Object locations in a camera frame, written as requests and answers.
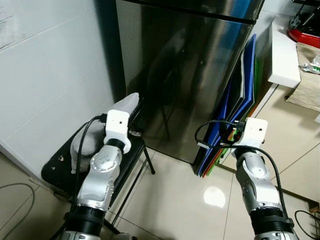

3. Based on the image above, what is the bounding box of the beige counter cloth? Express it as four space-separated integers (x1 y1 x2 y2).
285 42 320 112

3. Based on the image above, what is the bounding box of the green white snack packet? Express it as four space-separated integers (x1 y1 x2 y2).
299 55 320 76

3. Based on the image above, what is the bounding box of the blue board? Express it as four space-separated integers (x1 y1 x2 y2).
196 34 258 177

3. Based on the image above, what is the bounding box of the red kitchen appliance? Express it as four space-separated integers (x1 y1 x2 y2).
287 0 320 49

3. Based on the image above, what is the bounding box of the orange board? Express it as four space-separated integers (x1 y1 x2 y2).
202 127 238 176

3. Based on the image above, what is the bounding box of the black stool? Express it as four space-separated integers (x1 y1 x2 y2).
41 97 156 236

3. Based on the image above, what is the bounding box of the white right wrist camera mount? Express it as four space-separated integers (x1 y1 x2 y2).
231 118 269 151

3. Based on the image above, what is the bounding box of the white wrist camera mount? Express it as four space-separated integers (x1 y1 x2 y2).
103 109 133 154
231 118 269 151

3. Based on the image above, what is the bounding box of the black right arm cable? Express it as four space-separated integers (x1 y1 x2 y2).
194 119 292 223

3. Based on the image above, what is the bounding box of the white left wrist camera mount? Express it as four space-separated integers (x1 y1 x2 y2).
103 109 133 154

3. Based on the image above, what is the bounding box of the thin black floor cable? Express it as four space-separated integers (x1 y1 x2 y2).
0 182 36 240

